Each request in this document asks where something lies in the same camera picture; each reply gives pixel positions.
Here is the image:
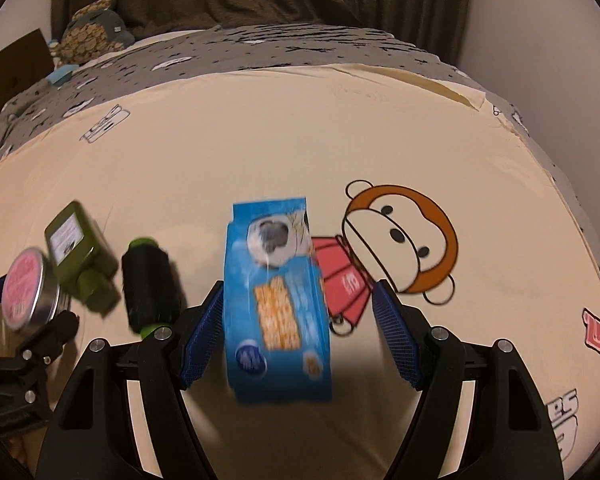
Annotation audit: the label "blue snack box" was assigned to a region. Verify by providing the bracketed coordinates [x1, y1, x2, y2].
[222, 196, 333, 403]

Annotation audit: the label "small blue cloth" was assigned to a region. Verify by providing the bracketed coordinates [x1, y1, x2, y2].
[46, 65, 79, 87]

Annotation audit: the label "small green bottle barcode label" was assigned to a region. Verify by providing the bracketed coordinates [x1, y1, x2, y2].
[44, 200, 122, 317]

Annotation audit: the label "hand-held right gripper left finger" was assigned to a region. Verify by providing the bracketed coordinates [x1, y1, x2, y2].
[37, 280, 226, 480]

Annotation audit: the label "dark wooden headboard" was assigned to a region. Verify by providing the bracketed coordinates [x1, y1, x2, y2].
[0, 29, 56, 123]

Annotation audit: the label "grey printed duvet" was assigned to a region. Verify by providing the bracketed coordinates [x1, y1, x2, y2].
[0, 24, 600, 311]

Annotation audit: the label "black hair roller green ends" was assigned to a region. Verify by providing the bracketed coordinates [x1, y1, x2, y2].
[121, 236, 183, 339]

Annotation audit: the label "pink lid round tin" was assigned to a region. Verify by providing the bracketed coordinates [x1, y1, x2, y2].
[0, 247, 72, 333]

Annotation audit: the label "brown patterned plush toy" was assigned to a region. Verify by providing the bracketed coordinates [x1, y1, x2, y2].
[50, 0, 136, 66]

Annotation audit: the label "cream printed blanket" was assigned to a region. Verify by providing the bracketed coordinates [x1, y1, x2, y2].
[0, 62, 600, 480]

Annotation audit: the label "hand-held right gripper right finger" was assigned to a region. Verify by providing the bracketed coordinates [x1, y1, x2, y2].
[372, 280, 566, 480]

